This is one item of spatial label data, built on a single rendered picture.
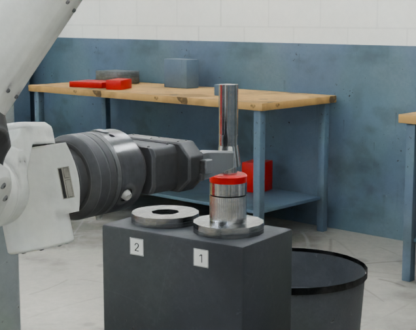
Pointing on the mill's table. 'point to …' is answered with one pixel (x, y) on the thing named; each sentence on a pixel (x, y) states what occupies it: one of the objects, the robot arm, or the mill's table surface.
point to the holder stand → (195, 272)
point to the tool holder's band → (229, 179)
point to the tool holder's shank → (229, 123)
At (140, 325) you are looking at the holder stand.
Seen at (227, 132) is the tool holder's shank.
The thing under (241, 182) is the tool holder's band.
